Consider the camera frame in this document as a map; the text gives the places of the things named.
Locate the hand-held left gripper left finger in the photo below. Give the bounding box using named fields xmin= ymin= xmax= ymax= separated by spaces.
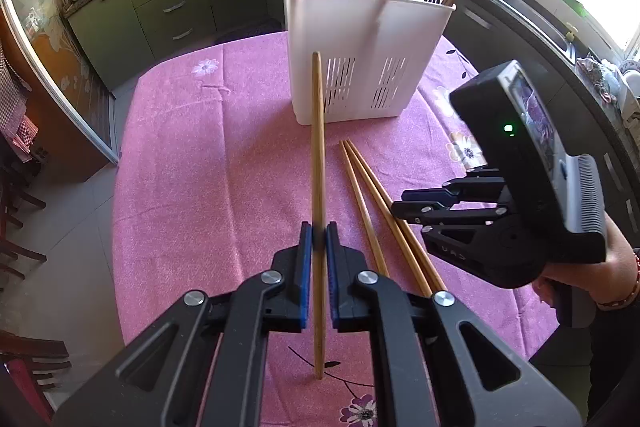
xmin=52 ymin=222 xmax=314 ymax=427

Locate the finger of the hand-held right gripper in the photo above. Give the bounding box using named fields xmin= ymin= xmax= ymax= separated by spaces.
xmin=402 ymin=168 xmax=507 ymax=204
xmin=391 ymin=197 xmax=504 ymax=259

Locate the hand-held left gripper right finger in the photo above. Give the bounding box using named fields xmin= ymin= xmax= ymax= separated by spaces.
xmin=325 ymin=222 xmax=584 ymax=427

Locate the light bamboo chopstick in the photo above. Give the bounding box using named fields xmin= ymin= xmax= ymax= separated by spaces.
xmin=311 ymin=51 xmax=329 ymax=381
xmin=346 ymin=139 xmax=434 ymax=298
xmin=340 ymin=141 xmax=390 ymax=279
xmin=400 ymin=227 xmax=448 ymax=294

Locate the white plastic utensil holder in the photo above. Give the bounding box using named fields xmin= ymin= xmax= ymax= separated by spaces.
xmin=279 ymin=0 xmax=457 ymax=126

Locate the person's right hand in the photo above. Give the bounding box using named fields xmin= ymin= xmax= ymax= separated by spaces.
xmin=531 ymin=213 xmax=639 ymax=309

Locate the pink floral tablecloth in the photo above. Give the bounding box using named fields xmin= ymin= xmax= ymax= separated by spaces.
xmin=112 ymin=31 xmax=561 ymax=427

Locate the crumpled rag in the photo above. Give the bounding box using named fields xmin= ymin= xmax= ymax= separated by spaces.
xmin=575 ymin=56 xmax=627 ymax=108

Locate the stainless steel sink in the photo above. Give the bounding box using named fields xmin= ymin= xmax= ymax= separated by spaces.
xmin=477 ymin=0 xmax=582 ymax=64

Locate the person's dark clothing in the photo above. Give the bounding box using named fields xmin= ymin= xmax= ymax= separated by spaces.
xmin=585 ymin=304 xmax=640 ymax=425

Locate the dark wooden chair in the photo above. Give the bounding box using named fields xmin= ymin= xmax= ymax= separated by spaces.
xmin=0 ymin=147 xmax=49 ymax=279

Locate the wooden chair with red cushion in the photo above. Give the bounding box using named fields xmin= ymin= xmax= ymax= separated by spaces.
xmin=0 ymin=331 xmax=72 ymax=424

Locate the sliding glass door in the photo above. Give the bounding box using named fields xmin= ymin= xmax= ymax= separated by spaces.
xmin=0 ymin=0 xmax=122 ymax=164

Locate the purple checked apron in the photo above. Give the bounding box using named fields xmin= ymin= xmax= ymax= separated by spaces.
xmin=0 ymin=47 xmax=41 ymax=154

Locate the red bead bracelet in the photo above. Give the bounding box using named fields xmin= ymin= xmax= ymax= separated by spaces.
xmin=597 ymin=249 xmax=640 ymax=311

